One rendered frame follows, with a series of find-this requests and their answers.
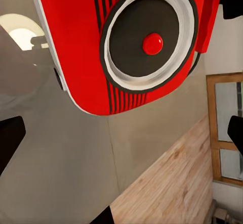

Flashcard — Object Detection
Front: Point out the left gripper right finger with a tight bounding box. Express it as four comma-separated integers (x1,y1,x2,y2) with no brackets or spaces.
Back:
227,115,243,155

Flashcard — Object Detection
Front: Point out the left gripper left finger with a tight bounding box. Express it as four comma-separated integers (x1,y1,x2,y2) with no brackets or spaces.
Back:
0,116,26,175

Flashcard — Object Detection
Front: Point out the radio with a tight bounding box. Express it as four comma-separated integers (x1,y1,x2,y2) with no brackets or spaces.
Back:
34,0,220,116

